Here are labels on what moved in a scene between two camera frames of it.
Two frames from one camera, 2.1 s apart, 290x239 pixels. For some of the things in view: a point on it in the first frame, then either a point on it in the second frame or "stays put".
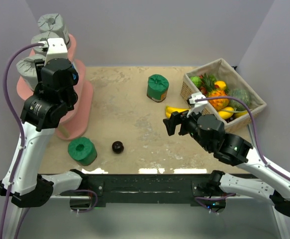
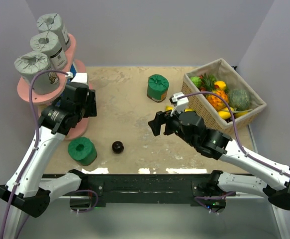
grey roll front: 53,22 stays put
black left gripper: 42,81 -> 91,110
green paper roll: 157,87 stays put
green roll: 83,150 stays put
